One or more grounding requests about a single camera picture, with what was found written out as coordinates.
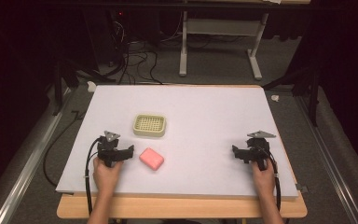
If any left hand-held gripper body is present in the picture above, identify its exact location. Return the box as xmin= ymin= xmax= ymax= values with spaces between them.
xmin=96 ymin=130 xmax=121 ymax=168

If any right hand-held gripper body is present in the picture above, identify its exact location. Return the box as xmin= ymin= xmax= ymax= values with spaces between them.
xmin=245 ymin=130 xmax=277 ymax=172

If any person's left hand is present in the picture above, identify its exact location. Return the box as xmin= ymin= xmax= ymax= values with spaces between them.
xmin=92 ymin=156 xmax=124 ymax=196

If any person's right hand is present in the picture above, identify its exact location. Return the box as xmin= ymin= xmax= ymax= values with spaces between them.
xmin=250 ymin=158 xmax=276 ymax=197

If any pink soap bar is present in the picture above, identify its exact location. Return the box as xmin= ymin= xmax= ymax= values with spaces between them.
xmin=138 ymin=147 xmax=166 ymax=172

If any cream slotted soap dish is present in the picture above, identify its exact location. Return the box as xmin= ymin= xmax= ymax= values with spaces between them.
xmin=132 ymin=113 xmax=167 ymax=139

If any white foam board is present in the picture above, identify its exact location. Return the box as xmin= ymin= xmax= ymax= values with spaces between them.
xmin=55 ymin=84 xmax=299 ymax=201

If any grey tape piece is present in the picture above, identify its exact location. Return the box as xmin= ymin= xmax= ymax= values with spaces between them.
xmin=295 ymin=183 xmax=310 ymax=194

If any wooden table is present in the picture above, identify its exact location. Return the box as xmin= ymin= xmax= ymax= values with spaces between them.
xmin=56 ymin=83 xmax=309 ymax=220

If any black metal stand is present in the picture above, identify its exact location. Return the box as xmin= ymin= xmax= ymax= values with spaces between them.
xmin=51 ymin=57 xmax=117 ymax=117
xmin=261 ymin=60 xmax=322 ymax=128

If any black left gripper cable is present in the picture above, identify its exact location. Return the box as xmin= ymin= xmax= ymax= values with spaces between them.
xmin=84 ymin=137 xmax=103 ymax=217

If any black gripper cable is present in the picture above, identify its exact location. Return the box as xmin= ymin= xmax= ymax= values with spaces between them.
xmin=256 ymin=143 xmax=282 ymax=213
xmin=84 ymin=137 xmax=103 ymax=217

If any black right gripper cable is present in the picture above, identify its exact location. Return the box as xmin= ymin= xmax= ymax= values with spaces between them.
xmin=256 ymin=143 xmax=282 ymax=213

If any black floor cable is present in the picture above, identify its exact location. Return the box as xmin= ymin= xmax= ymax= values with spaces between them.
xmin=42 ymin=109 xmax=87 ymax=189

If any silver metal rail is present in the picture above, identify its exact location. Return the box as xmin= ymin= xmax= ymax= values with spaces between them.
xmin=0 ymin=88 xmax=74 ymax=224
xmin=293 ymin=92 xmax=358 ymax=224

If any tangle of black floor cables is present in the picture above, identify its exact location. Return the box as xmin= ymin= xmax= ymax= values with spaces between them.
xmin=104 ymin=12 xmax=181 ymax=86

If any white metal desk frame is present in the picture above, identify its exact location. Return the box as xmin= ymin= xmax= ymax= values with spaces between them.
xmin=178 ymin=10 xmax=270 ymax=81

